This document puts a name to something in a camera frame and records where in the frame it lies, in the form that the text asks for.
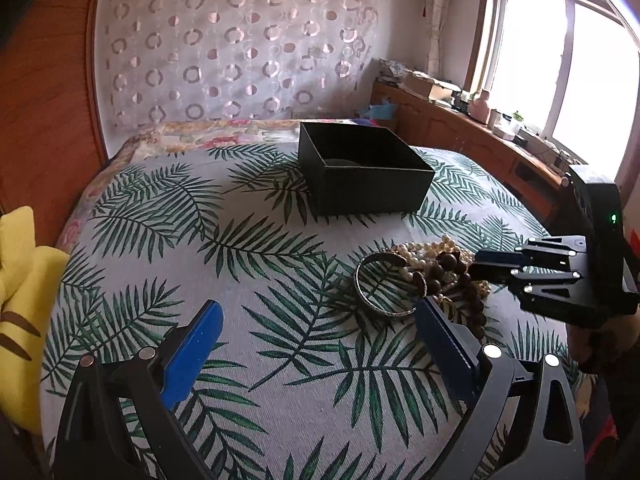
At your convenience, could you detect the circle pattern sheer curtain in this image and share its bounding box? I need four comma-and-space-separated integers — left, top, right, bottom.
96, 0, 378, 133

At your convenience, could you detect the blue bag by bed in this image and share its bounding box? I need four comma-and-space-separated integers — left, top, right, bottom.
358, 101, 397, 122

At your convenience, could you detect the white pearl necklace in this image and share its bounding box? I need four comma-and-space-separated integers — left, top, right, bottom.
389, 235, 494, 306

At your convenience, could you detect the cardboard box on cabinet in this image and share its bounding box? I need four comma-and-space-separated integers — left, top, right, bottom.
402, 70, 461, 100

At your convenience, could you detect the wooden side cabinet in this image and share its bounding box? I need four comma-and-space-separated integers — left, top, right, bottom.
370, 81, 562, 226

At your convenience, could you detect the brown wooden wardrobe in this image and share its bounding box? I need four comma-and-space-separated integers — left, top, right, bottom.
1, 0, 107, 246

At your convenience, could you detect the window with white frame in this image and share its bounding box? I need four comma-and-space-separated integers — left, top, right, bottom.
469, 0, 639, 177

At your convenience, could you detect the pink thermos jug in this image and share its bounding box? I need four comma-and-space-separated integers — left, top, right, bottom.
468, 89, 490, 125

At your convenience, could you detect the palm leaf bed sheet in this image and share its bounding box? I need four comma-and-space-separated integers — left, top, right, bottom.
40, 143, 544, 479

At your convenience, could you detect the silver metal bangle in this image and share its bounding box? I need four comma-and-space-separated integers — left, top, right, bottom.
352, 252, 426, 321

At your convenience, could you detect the yellow plush toy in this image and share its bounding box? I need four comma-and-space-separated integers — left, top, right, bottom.
1, 206, 70, 434

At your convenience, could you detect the black open jewelry box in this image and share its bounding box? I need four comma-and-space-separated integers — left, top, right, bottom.
298, 122, 435, 216

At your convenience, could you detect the floral quilt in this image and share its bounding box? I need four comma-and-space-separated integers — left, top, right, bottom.
56, 119, 300, 257

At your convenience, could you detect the brown wooden bead bracelet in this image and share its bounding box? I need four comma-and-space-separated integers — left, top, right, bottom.
412, 249, 490, 340

